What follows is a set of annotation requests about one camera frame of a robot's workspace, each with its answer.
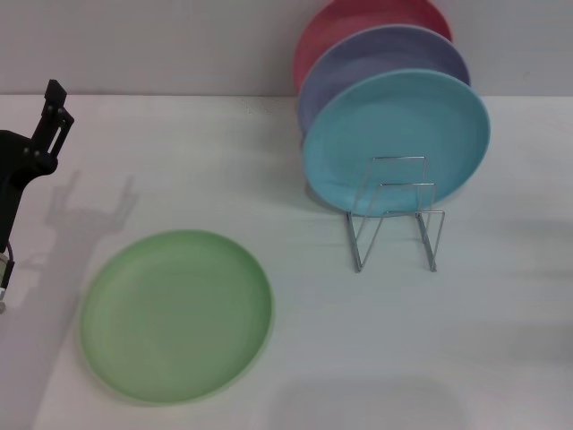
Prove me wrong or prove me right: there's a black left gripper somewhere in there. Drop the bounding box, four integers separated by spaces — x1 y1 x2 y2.
0 79 75 253

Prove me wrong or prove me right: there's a green round plate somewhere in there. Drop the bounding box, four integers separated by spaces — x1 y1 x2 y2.
79 228 275 396

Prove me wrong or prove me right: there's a red round plate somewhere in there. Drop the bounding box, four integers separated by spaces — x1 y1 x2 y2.
293 0 453 98

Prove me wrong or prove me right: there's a purple round plate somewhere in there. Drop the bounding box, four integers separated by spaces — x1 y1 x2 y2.
297 24 472 135

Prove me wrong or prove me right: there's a light blue round plate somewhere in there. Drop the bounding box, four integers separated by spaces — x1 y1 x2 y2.
302 68 492 219

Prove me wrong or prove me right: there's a silver wire plate rack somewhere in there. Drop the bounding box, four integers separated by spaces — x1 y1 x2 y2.
344 155 447 273

